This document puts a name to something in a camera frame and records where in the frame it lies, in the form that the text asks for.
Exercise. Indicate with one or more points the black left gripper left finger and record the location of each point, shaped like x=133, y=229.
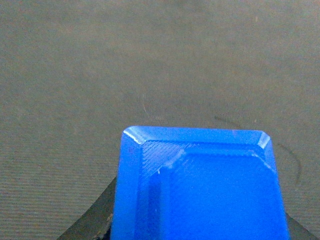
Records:
x=96, y=220

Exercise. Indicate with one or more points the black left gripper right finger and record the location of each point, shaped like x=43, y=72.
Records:
x=297, y=231

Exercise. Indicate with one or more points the blue rectangular plastic part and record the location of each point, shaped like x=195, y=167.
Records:
x=176, y=183

